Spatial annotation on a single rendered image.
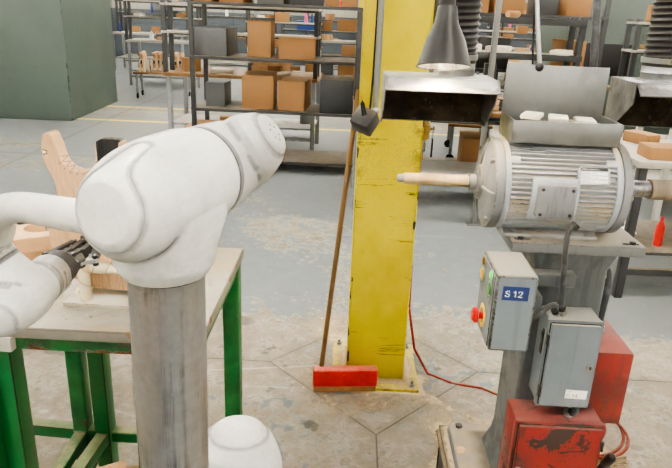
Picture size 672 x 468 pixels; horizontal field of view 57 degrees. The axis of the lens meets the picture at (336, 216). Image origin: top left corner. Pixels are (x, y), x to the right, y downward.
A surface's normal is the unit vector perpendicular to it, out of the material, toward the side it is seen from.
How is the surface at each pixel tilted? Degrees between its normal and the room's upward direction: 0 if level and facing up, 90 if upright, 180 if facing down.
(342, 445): 0
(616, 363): 90
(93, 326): 0
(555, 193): 90
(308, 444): 0
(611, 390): 90
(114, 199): 87
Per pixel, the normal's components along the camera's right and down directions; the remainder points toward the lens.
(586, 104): -0.04, 0.32
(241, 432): 0.07, -0.97
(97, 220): -0.34, 0.18
